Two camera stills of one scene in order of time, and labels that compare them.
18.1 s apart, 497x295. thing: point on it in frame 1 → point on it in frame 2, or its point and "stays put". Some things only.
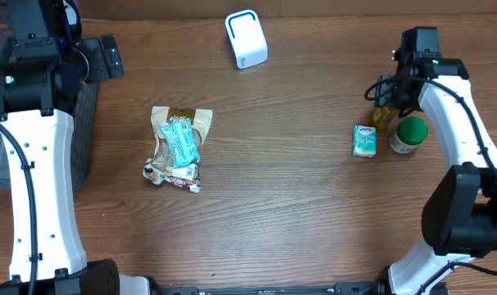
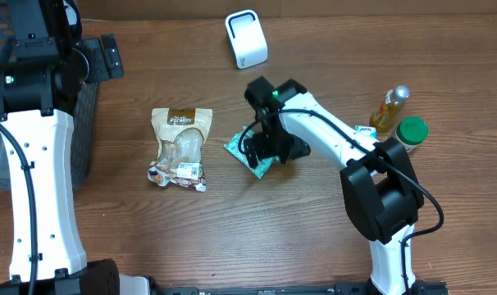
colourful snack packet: (187, 175) stays put
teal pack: (181, 142) → (231, 147)
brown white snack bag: (201, 120) stays put
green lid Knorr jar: (410, 132) stays put
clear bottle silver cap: (383, 116) stays put
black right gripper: (385, 97) → (300, 148)
